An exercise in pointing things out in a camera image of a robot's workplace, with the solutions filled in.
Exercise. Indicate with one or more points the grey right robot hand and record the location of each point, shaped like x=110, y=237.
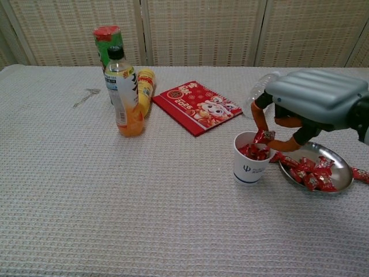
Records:
x=317, y=98

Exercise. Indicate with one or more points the red candy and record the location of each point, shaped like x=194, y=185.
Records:
x=311, y=181
x=307, y=164
x=289, y=162
x=246, y=150
x=297, y=174
x=325, y=163
x=327, y=184
x=261, y=154
x=360, y=174
x=276, y=157
x=263, y=136

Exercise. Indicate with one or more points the white paper cup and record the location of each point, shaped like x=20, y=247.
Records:
x=250, y=173

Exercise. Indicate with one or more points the clear plastic water bottle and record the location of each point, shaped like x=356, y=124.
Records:
x=256, y=88

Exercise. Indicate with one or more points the woven bamboo screen panel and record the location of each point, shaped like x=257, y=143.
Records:
x=363, y=54
x=311, y=29
x=8, y=43
x=201, y=29
x=72, y=29

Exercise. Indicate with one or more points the round steel plate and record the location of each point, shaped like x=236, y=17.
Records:
x=340, y=173

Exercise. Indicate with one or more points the red 2026 spiral calendar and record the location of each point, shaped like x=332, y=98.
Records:
x=199, y=109

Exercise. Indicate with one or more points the yellow bottle green cap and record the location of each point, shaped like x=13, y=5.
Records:
x=145, y=86

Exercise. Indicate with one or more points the white woven tablecloth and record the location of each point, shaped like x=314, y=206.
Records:
x=173, y=202

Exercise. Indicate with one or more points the orange juice bottle black cap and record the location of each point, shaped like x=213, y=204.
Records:
x=127, y=95

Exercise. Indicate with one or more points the green chip can red lid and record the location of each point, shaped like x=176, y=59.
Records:
x=108, y=36

